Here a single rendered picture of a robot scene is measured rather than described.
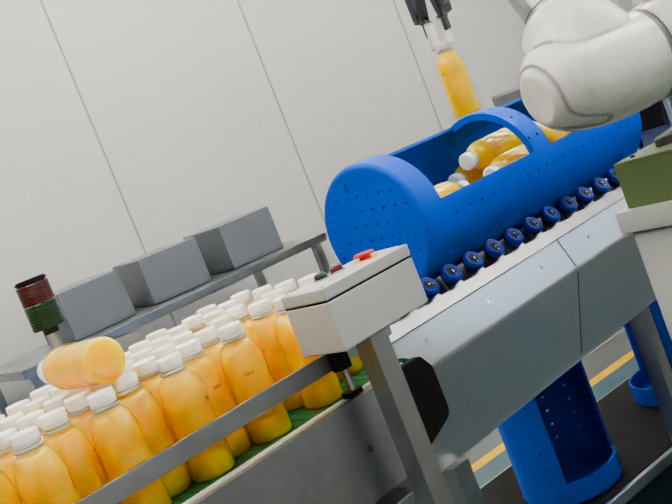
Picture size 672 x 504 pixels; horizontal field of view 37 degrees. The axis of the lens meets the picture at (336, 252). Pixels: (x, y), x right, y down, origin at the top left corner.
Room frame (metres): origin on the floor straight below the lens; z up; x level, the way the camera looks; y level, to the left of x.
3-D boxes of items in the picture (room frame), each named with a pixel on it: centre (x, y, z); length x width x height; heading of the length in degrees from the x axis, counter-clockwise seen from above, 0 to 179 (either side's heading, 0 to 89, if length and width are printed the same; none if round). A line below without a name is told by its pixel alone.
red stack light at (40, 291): (1.90, 0.56, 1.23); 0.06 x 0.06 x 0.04
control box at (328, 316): (1.53, 0.00, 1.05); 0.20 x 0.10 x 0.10; 132
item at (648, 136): (2.77, -0.96, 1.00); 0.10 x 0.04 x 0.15; 42
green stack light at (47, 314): (1.90, 0.56, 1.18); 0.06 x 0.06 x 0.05
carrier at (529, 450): (2.70, -0.38, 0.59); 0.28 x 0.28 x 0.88
